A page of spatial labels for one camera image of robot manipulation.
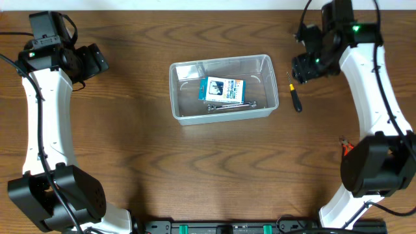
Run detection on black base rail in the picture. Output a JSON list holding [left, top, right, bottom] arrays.
[[143, 218, 388, 234]]

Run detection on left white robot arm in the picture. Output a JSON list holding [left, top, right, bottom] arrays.
[[7, 44, 136, 233]]

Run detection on blue white cardboard box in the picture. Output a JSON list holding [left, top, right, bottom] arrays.
[[198, 77, 246, 103]]

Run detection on red handled pliers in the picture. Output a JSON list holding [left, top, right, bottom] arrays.
[[339, 136, 354, 156]]

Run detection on clear plastic container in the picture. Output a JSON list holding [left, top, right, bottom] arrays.
[[169, 55, 279, 125]]

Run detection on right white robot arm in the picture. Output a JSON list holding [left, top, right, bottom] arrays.
[[319, 43, 415, 229]]

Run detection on black yellow screwdriver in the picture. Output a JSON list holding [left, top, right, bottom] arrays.
[[287, 73, 303, 112]]

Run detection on silver combination wrench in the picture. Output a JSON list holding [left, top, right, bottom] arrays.
[[207, 101, 257, 112]]

